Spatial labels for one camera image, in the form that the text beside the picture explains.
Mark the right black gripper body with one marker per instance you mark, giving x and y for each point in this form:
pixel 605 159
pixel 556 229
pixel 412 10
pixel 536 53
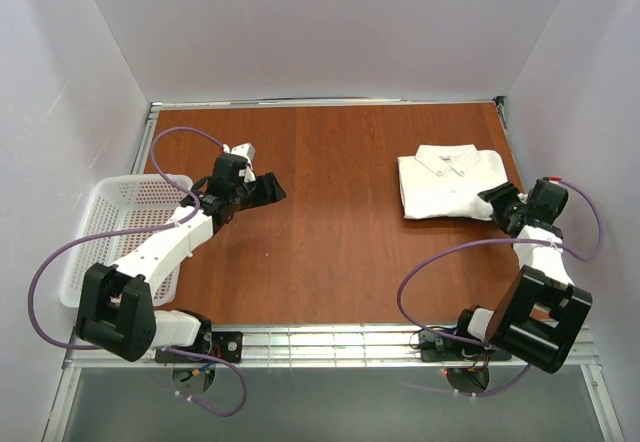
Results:
pixel 509 210

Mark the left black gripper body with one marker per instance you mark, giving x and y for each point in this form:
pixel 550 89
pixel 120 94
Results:
pixel 258 190

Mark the white long sleeve shirt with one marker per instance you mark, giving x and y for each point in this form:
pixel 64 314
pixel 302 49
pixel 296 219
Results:
pixel 444 181

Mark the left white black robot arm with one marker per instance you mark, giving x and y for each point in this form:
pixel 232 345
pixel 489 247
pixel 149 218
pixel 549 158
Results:
pixel 116 310

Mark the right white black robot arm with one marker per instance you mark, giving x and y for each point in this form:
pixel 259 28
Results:
pixel 542 312

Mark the white plastic basket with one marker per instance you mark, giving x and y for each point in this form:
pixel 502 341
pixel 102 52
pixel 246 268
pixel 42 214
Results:
pixel 116 204

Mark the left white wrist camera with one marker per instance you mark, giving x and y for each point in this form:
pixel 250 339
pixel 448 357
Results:
pixel 245 150

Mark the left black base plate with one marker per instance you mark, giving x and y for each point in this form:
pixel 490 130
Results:
pixel 226 345

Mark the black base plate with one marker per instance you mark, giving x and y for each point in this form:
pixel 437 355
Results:
pixel 437 348
pixel 226 345

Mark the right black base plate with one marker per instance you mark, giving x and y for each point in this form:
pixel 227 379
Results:
pixel 437 348

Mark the aluminium table frame rail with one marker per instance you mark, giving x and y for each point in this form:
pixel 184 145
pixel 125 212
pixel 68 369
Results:
pixel 325 346

